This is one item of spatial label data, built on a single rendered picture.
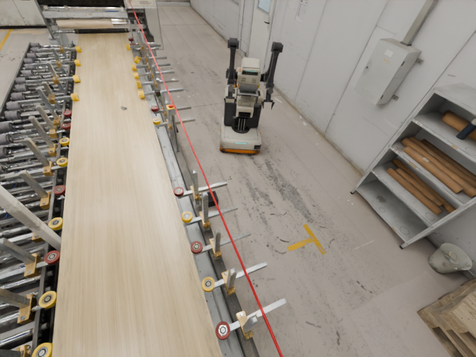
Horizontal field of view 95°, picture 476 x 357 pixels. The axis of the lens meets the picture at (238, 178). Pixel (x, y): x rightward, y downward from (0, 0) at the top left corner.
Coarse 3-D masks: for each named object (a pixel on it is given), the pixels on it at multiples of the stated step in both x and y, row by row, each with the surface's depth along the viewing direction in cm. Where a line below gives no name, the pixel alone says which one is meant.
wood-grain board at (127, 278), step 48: (96, 48) 337; (96, 96) 251; (144, 96) 261; (96, 144) 200; (144, 144) 206; (96, 192) 167; (144, 192) 171; (96, 240) 143; (144, 240) 146; (96, 288) 125; (144, 288) 127; (192, 288) 129; (96, 336) 111; (144, 336) 112; (192, 336) 114
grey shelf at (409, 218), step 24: (432, 96) 205; (456, 96) 186; (408, 120) 220; (432, 120) 215; (456, 144) 191; (384, 168) 274; (360, 192) 296; (384, 192) 299; (408, 192) 251; (384, 216) 272; (408, 216) 276; (432, 216) 231; (456, 216) 221; (408, 240) 253
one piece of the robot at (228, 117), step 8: (232, 104) 310; (232, 112) 320; (224, 120) 332; (232, 120) 331; (240, 120) 326; (248, 120) 331; (256, 120) 331; (232, 128) 336; (240, 128) 337; (248, 128) 339
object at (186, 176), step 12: (156, 96) 300; (168, 132) 252; (180, 156) 229; (180, 168) 218; (192, 180) 209; (192, 204) 192; (204, 240) 174; (216, 264) 159; (216, 276) 159; (228, 300) 145; (240, 336) 132; (252, 348) 129
